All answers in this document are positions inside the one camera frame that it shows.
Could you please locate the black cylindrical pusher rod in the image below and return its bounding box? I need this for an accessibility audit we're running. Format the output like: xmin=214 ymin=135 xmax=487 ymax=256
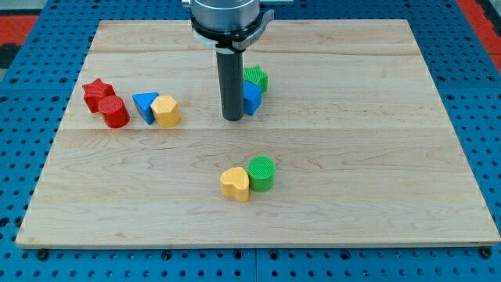
xmin=216 ymin=52 xmax=244 ymax=121

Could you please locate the yellow hexagon block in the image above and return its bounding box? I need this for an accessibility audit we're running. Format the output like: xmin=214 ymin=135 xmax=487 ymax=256
xmin=150 ymin=96 xmax=181 ymax=128

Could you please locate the yellow heart block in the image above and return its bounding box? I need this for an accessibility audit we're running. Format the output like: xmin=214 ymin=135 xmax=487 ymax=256
xmin=220 ymin=167 xmax=250 ymax=202

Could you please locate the wooden board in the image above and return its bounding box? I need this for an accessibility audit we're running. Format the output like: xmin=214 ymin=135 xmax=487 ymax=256
xmin=16 ymin=20 xmax=500 ymax=249

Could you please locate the green star block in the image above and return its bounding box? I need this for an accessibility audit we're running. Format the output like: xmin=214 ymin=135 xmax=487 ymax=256
xmin=243 ymin=65 xmax=269 ymax=92

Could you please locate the blue cube block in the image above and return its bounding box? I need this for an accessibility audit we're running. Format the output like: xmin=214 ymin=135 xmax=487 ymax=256
xmin=243 ymin=81 xmax=262 ymax=115

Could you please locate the red star block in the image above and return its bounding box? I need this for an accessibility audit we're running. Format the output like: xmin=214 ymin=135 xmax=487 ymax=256
xmin=82 ymin=78 xmax=116 ymax=113

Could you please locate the green cylinder block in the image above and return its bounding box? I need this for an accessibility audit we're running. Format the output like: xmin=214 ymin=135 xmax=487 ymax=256
xmin=247 ymin=156 xmax=276 ymax=192

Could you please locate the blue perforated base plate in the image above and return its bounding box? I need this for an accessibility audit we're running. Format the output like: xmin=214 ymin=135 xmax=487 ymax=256
xmin=1 ymin=1 xmax=500 ymax=281

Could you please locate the red cylinder block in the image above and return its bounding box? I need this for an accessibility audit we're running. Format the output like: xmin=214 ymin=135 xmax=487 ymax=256
xmin=98 ymin=96 xmax=130 ymax=128

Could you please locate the blue triangle block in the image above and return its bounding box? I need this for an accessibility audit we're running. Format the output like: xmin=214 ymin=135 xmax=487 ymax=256
xmin=132 ymin=92 xmax=159 ymax=125

